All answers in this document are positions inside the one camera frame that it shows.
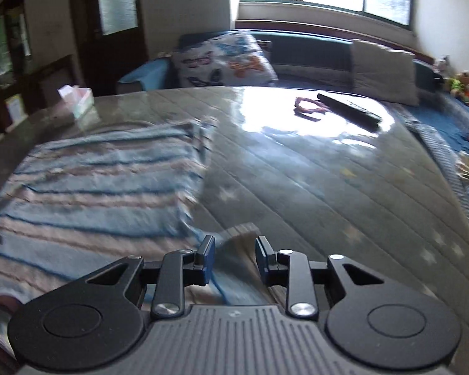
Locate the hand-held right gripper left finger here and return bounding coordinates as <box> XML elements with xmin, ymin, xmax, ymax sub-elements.
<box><xmin>84</xmin><ymin>235</ymin><xmax>216</xmax><ymax>320</ymax></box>

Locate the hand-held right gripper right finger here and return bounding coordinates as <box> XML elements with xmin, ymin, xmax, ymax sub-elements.
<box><xmin>255</xmin><ymin>235</ymin><xmax>386</xmax><ymax>318</ymax></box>

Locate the blue striped cloth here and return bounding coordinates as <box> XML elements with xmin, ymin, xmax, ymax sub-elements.
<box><xmin>0</xmin><ymin>118</ymin><xmax>290</xmax><ymax>360</ymax></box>

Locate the small pink cloth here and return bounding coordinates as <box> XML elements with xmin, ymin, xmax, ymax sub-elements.
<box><xmin>294</xmin><ymin>96</ymin><xmax>331</xmax><ymax>120</ymax></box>

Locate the long black object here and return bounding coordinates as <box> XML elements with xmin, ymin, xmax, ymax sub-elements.
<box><xmin>316</xmin><ymin>92</ymin><xmax>383</xmax><ymax>131</ymax></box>

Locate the butterfly print pillow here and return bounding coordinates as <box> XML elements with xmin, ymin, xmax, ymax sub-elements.
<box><xmin>171</xmin><ymin>31</ymin><xmax>279</xmax><ymax>88</ymax></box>

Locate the white tissue box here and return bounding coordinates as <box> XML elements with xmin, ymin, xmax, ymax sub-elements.
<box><xmin>57</xmin><ymin>85</ymin><xmax>95</xmax><ymax>120</ymax></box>

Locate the teal sofa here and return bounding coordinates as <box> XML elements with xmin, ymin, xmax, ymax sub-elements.
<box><xmin>116</xmin><ymin>29</ymin><xmax>469</xmax><ymax>165</ymax></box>

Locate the grey pillow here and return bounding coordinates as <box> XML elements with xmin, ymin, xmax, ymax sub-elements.
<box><xmin>350</xmin><ymin>39</ymin><xmax>421</xmax><ymax>107</ymax></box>

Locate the blue sofa cover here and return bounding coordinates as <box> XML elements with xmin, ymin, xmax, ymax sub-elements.
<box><xmin>404</xmin><ymin>90</ymin><xmax>469</xmax><ymax>223</ymax></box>

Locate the dark wooden door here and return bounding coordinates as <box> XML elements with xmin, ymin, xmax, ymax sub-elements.
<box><xmin>68</xmin><ymin>0</ymin><xmax>149</xmax><ymax>96</ymax></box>

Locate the wooden cabinet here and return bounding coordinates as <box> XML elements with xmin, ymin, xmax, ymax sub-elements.
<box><xmin>0</xmin><ymin>0</ymin><xmax>77</xmax><ymax>133</ymax></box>

